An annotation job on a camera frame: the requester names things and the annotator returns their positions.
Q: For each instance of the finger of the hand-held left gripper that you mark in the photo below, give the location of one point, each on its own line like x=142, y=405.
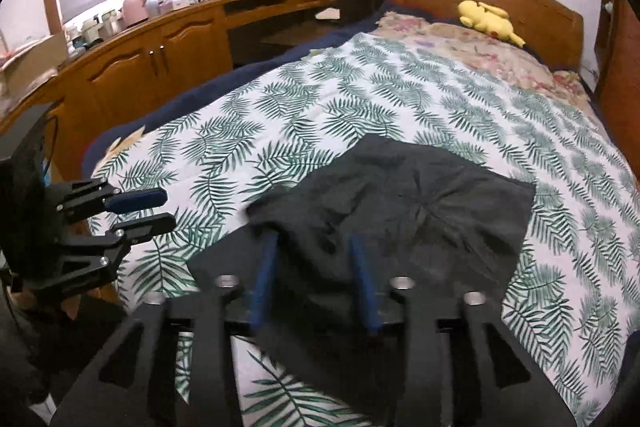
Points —
x=135, y=201
x=145, y=227

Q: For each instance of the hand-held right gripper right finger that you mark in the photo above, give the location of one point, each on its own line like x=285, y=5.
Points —
x=362, y=287

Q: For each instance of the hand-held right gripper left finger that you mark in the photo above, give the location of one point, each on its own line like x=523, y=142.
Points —
x=265, y=277

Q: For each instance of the black garment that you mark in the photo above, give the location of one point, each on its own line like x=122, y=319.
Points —
x=400, y=207

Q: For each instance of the cardboard box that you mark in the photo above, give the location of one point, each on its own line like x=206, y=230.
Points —
x=32, y=62

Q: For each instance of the wooden desk with cabinets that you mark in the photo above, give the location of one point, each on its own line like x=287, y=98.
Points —
x=150, y=57

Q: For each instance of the bed with fern-print cover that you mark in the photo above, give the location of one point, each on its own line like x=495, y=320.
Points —
x=350, y=97

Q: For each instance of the pink kettle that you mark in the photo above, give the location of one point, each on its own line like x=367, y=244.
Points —
x=134, y=7

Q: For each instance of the floral pillow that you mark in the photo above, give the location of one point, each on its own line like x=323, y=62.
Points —
x=490, y=57

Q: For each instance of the yellow plush toy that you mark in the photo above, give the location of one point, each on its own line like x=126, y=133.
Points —
x=487, y=21

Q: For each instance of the wooden louvred wardrobe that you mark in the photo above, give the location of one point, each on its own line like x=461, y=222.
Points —
x=620, y=72

